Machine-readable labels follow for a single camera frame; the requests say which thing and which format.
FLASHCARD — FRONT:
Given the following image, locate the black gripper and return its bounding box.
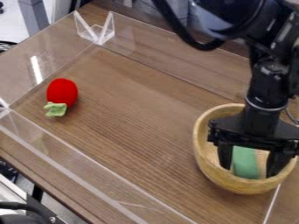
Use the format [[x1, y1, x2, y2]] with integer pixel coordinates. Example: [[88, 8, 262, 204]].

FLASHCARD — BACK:
[[206, 101, 299, 178]]

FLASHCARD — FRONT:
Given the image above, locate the red plush strawberry toy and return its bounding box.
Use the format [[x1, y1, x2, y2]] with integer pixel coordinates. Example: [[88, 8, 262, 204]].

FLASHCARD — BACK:
[[42, 78, 78, 117]]

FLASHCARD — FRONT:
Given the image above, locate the black clamp with cable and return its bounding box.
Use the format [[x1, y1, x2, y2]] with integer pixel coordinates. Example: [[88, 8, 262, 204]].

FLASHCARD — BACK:
[[0, 199, 69, 224]]

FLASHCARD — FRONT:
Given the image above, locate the green stick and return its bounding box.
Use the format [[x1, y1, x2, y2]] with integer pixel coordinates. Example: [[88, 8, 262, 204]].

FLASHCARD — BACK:
[[232, 146, 258, 179]]

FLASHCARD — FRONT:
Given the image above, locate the clear acrylic tray enclosure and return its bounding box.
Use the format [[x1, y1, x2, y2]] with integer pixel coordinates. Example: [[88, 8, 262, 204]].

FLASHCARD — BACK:
[[0, 16, 299, 224]]

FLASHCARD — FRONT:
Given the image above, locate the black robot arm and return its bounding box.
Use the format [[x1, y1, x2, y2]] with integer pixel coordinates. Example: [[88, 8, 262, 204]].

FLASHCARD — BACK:
[[152, 0, 299, 178]]

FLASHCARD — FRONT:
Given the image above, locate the light wooden bowl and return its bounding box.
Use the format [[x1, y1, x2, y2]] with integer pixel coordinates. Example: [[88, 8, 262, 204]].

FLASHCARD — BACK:
[[192, 103, 297, 195]]

